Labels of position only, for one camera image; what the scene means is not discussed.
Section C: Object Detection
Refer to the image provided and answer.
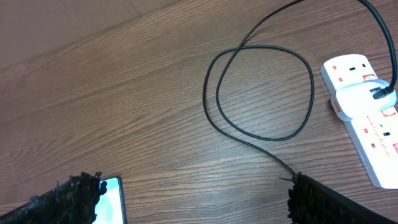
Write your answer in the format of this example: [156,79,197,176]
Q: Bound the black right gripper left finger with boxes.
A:
[1,172,107,224]

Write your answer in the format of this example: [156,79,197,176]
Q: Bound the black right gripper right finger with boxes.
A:
[287,173,397,224]

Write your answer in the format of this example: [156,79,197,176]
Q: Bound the blue Galaxy smartphone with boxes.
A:
[93,176,127,224]

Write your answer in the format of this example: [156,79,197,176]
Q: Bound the white charger plug adapter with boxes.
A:
[331,79,397,121]

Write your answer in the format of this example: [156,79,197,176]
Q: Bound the white power strip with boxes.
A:
[320,54,397,189]

